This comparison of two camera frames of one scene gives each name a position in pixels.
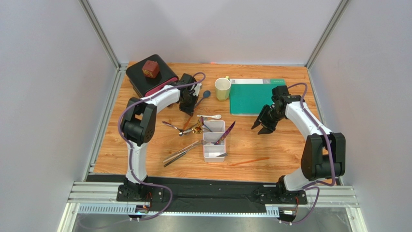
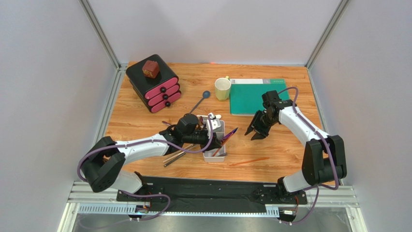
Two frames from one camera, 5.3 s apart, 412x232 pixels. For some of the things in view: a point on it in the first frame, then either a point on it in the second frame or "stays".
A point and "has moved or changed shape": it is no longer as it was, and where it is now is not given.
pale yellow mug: [222, 86] stays
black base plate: [169, 193] stays
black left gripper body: [188, 105] -> [198, 137]
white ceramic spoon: [216, 116] stays
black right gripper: [268, 117] -> [261, 121]
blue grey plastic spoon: [206, 94] stays
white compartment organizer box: [211, 151] stays
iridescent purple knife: [225, 134] has moved or changed shape
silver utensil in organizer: [222, 155] stays
